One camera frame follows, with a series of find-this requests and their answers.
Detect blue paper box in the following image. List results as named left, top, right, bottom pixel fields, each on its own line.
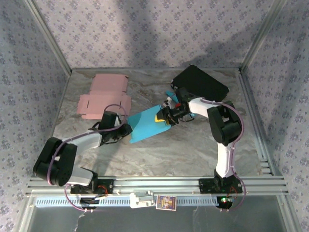
left=127, top=104, right=173, bottom=145

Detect pink paper box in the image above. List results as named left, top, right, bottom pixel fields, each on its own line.
left=77, top=74, right=132, bottom=120

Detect teal marker pen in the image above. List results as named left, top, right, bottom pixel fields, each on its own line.
left=165, top=90, right=181, bottom=102

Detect black ribbed hard case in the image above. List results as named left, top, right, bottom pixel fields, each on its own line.
left=170, top=64, right=230, bottom=102

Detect black controller board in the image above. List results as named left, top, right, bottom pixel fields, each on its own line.
left=79, top=197, right=100, bottom=210
left=215, top=196, right=235, bottom=209

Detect small picture card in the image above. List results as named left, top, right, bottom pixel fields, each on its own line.
left=156, top=195, right=177, bottom=211

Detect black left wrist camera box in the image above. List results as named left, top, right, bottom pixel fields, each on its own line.
left=100, top=111, right=118, bottom=129

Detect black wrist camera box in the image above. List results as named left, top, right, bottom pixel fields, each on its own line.
left=100, top=111, right=118, bottom=129
left=177, top=87, right=194, bottom=102

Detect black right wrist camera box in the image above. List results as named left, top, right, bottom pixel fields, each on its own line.
left=177, top=87, right=194, bottom=102

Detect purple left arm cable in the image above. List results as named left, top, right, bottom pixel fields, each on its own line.
left=48, top=103, right=127, bottom=213

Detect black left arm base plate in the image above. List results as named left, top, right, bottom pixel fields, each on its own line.
left=70, top=178, right=114, bottom=195

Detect aluminium extrusion frame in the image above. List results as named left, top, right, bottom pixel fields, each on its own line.
left=15, top=0, right=302, bottom=232

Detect white plastic bracket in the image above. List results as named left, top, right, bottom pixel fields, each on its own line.
left=129, top=190, right=155, bottom=209

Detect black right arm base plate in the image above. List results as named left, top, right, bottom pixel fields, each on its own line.
left=197, top=178, right=243, bottom=194

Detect slotted light blue cable duct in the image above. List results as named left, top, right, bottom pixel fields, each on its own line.
left=35, top=196, right=224, bottom=207

